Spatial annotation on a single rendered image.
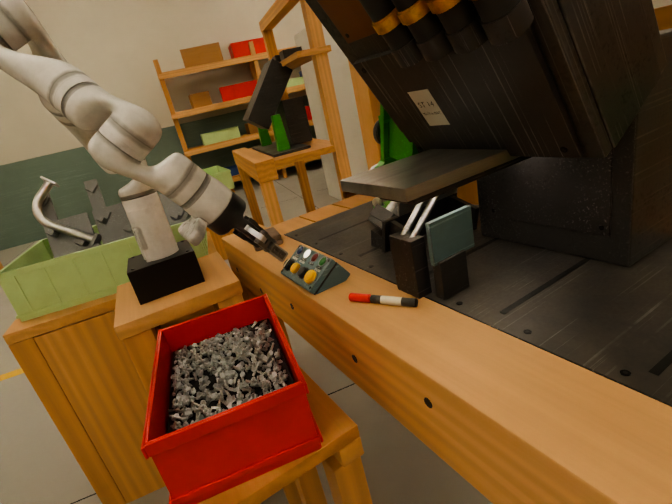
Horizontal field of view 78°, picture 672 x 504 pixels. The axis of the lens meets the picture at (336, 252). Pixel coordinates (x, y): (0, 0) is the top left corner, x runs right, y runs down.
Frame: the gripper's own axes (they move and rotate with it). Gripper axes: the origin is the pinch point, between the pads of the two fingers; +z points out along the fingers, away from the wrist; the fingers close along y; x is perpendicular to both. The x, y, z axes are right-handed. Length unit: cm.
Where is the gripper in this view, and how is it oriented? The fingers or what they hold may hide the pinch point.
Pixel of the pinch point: (277, 252)
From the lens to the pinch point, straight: 79.3
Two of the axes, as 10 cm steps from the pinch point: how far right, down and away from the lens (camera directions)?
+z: 6.5, 5.4, 5.4
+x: -5.7, 8.1, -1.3
